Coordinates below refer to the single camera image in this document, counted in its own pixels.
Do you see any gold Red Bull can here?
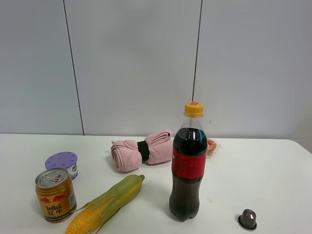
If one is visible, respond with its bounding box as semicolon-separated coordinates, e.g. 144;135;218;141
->
35;168;77;223

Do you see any cola bottle with yellow cap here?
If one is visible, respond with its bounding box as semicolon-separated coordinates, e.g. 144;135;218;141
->
169;101;208;222

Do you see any rolled pink towel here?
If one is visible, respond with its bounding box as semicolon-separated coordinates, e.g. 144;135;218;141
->
111;130;173;172

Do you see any wrapped bun with red topping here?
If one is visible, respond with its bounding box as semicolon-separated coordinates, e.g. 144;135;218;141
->
207;139;223;158

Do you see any purple lidded air freshener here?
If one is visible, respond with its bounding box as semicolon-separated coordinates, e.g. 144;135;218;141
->
44;152;78;180

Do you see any yellow toy corn cob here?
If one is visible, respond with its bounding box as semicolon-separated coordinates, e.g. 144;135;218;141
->
65;175;145;234

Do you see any dark coffee capsule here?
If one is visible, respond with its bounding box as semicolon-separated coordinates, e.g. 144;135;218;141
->
237;209;257;231

